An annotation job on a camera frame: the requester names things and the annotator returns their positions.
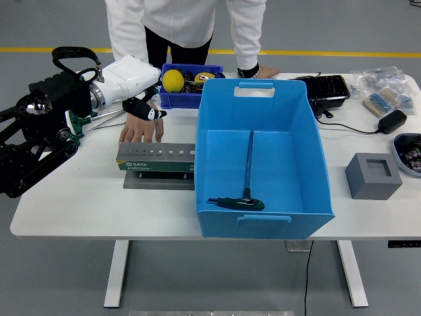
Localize black hanging cable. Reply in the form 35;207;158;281
303;240;315;316

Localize white table leg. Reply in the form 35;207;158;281
103;240;131;309
337;240;369;309

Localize metal hex key stand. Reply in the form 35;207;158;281
116;142;197;191

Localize black parts in bowl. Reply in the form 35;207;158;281
396;136;421;171

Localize resistor tape bundle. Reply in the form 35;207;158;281
362;88;401;119

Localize grey block with recess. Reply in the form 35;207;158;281
344;152;403;201

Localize black adapter cable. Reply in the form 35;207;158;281
316;117;382;135

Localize grey metal floor plate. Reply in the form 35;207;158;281
285;240;313;253

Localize clear plastic parts bag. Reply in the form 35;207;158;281
349;69;374;98
364;65;410;92
393;87;416;110

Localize large green T-handle hex key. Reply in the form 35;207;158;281
207;130;266;212

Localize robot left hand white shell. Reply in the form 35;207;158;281
97;54;168;122

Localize yellow lemon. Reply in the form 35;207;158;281
162;68;184;93

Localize pale blue bowl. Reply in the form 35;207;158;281
393;132;421;178

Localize black power adapter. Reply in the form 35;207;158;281
378;110;408;135

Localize person's left hand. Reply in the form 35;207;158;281
258;65;281;80

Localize small dark blue bin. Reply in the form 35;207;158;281
157;63;224;109

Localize person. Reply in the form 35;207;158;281
104;0;267;72

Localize black table control panel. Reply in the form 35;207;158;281
387;240;421;249

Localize large light blue box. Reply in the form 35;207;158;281
193;78;335;240

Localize person's right hand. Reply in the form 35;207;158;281
118;111;165;144

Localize black plastic tray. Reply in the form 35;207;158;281
295;74;351;119

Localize black wrist watch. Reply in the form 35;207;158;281
236;64;260;79

